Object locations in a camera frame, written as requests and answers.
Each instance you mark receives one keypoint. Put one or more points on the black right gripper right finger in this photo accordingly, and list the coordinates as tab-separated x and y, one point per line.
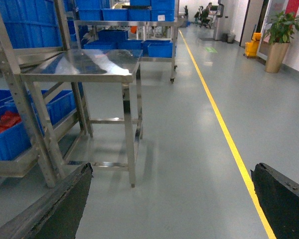
278	196

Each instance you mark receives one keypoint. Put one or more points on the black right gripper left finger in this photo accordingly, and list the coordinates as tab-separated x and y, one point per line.
57	214

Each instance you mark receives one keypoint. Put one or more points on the blue bin with bubble wrap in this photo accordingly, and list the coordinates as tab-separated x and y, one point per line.
14	139

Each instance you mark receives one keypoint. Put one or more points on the stainless steel shelf rack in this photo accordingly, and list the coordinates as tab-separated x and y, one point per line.
31	106

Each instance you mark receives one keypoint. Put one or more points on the red bubble wrap sheets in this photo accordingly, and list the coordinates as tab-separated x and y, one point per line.
8	120

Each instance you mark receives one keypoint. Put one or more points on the small stainless steel table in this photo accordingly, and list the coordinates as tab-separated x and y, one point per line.
91	66

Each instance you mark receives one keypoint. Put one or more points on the yellow mop bucket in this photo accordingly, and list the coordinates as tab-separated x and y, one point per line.
252	46

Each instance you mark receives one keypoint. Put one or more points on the gold planter with plant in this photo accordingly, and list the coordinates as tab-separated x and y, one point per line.
282	30

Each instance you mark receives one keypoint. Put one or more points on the seated person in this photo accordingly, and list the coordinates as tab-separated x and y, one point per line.
206	19

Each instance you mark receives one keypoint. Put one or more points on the wheeled steel cart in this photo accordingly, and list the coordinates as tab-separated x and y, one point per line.
155	21

